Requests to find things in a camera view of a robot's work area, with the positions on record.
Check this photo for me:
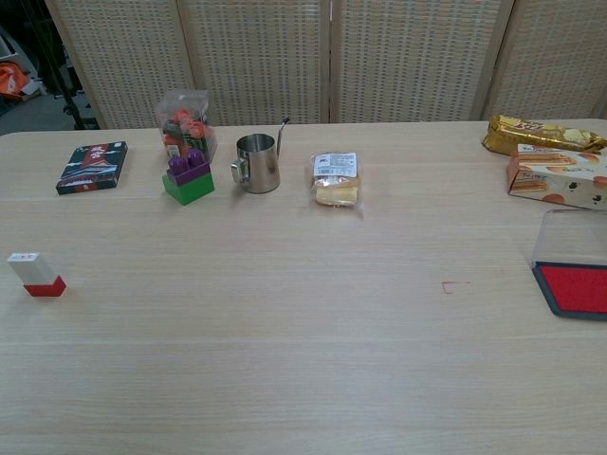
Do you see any white and red stamp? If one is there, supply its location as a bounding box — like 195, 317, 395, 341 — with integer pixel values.
7, 251, 67, 299

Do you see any bread in clear wrapper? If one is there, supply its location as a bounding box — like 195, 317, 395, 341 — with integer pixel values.
304, 151, 365, 209

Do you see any stainless steel spouted pitcher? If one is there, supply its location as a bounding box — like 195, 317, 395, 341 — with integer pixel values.
230, 118, 291, 195

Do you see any green and purple toy block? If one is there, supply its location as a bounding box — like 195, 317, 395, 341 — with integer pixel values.
161, 147, 217, 207

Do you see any clear box with orange toys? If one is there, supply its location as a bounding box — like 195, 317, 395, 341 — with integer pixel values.
156, 89, 219, 165

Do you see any wicker folding screen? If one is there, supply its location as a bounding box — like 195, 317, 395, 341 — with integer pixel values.
44, 0, 607, 130

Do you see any dark printed palace card box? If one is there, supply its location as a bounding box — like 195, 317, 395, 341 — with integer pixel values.
55, 139, 130, 196

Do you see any black tripod stand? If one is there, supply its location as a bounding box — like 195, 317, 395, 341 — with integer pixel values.
28, 0, 101, 130

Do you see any gold foil snack package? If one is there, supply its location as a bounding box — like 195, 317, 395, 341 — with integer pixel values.
481, 115, 607, 155

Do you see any orange biscuit box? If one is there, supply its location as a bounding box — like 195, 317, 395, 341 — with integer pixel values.
506, 143, 607, 211

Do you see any red ink pad clear lid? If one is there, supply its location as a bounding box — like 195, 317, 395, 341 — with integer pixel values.
530, 209, 607, 322

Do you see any orange bag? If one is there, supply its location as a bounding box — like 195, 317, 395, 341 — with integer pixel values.
0, 61, 37, 99

